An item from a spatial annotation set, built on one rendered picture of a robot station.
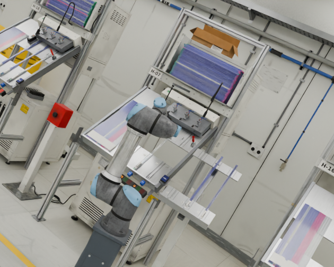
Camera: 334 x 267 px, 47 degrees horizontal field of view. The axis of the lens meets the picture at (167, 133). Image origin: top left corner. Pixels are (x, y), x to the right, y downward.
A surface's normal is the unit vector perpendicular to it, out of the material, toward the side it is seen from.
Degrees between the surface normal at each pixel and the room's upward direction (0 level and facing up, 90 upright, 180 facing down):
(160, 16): 90
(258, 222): 90
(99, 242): 90
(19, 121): 90
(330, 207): 44
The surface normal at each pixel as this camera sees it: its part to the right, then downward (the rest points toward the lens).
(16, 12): -0.40, -0.07
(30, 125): 0.78, 0.48
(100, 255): -0.09, 0.11
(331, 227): 0.05, -0.68
